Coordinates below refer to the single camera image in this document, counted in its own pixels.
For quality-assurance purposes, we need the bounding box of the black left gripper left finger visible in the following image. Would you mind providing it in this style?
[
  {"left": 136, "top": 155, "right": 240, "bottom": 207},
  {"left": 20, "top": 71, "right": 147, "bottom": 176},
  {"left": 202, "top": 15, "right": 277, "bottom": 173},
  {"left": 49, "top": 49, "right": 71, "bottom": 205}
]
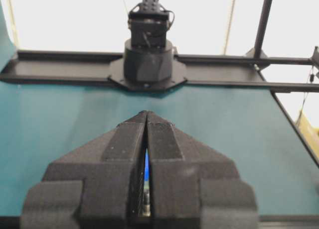
[{"left": 20, "top": 111, "right": 147, "bottom": 229}]

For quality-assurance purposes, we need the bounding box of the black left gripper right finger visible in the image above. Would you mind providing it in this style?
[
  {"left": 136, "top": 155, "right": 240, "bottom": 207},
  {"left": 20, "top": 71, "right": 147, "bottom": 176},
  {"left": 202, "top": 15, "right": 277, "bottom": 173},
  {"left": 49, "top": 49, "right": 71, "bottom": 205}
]
[{"left": 147, "top": 112, "right": 259, "bottom": 229}]

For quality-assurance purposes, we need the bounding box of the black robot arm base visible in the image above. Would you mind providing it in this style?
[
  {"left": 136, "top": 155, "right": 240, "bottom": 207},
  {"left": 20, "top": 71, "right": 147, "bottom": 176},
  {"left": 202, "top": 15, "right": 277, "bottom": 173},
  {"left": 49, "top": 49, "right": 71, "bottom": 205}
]
[{"left": 108, "top": 0, "right": 187, "bottom": 92}]

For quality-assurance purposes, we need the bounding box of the yellow object at right edge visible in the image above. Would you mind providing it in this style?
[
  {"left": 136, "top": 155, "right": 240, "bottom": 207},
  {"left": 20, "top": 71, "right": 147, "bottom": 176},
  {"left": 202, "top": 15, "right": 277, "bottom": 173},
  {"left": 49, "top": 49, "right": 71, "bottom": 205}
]
[{"left": 296, "top": 111, "right": 319, "bottom": 154}]

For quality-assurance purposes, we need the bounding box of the black aluminium frame rail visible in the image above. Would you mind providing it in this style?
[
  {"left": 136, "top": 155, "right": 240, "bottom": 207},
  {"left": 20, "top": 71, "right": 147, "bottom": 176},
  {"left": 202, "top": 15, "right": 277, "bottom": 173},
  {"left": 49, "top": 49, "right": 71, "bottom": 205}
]
[{"left": 0, "top": 50, "right": 319, "bottom": 93}]

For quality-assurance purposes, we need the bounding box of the black vertical frame post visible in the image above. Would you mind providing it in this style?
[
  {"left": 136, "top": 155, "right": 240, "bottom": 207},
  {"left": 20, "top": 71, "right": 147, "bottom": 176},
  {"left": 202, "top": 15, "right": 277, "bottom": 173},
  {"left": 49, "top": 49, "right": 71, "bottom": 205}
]
[{"left": 246, "top": 0, "right": 273, "bottom": 59}]

